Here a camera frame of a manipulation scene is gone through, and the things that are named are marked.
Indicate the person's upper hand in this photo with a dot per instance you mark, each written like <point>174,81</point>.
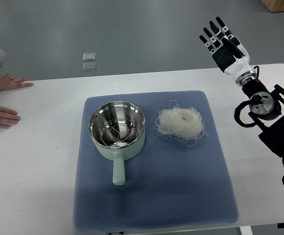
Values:
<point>10,82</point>

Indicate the mint green pot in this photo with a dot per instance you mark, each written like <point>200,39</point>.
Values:
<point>108,112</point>

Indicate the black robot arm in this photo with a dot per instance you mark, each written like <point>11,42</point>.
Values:
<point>264,109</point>

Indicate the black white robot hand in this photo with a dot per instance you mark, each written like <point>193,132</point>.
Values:
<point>227,51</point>

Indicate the white vermicelli bundle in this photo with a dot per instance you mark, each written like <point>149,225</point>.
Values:
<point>185,125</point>

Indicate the blue textured mat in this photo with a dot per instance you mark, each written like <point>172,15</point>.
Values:
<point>168,184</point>

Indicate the wooden furniture corner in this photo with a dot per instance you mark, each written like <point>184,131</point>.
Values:
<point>274,6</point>

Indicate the upper floor metal plate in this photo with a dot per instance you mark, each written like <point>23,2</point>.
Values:
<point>89,56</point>

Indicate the wire steaming rack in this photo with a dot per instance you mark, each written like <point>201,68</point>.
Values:
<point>119,133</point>

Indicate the white table leg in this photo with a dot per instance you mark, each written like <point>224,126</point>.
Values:
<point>245,230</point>

